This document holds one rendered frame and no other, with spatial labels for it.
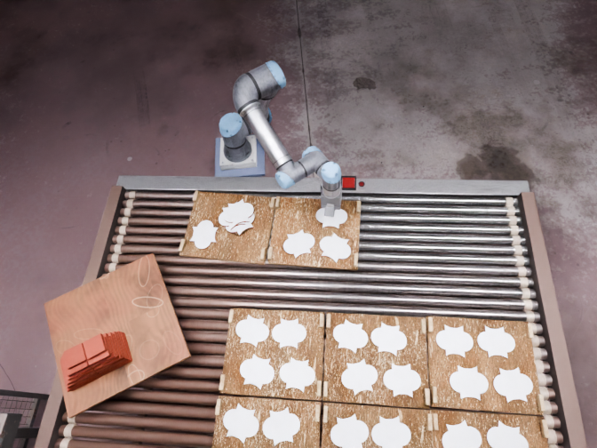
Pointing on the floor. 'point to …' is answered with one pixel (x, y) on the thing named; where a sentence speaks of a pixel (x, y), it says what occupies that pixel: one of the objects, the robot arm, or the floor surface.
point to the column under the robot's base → (242, 168)
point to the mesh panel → (27, 409)
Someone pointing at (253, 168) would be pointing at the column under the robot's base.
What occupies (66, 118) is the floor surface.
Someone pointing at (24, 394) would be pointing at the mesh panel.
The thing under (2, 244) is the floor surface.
